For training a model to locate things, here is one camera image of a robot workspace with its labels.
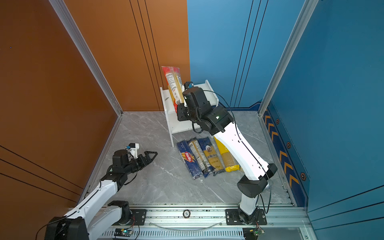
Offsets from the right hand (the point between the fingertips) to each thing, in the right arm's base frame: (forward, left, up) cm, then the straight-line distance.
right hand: (178, 107), depth 65 cm
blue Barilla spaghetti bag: (-6, -3, -37) cm, 38 cm away
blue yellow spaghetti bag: (-3, -16, -38) cm, 41 cm away
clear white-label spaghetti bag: (-5, -10, -39) cm, 40 cm away
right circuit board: (-41, -33, -43) cm, 68 cm away
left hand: (-7, +17, -30) cm, 35 cm away
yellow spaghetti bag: (-8, -27, -39) cm, 48 cm away
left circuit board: (-41, +28, -43) cm, 66 cm away
